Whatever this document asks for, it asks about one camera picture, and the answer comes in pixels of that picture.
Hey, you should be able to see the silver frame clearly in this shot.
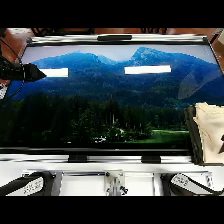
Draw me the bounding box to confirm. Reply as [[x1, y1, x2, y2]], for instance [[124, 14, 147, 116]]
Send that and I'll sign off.
[[0, 33, 224, 197]]

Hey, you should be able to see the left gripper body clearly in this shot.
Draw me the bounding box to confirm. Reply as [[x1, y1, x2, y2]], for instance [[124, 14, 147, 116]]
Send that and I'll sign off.
[[0, 55, 26, 82]]

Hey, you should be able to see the black cable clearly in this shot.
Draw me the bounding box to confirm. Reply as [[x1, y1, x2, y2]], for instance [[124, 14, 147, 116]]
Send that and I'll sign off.
[[0, 37, 25, 100]]

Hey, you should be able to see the beige garment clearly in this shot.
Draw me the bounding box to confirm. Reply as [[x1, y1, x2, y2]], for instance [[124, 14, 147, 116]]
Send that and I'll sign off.
[[192, 102, 224, 165]]

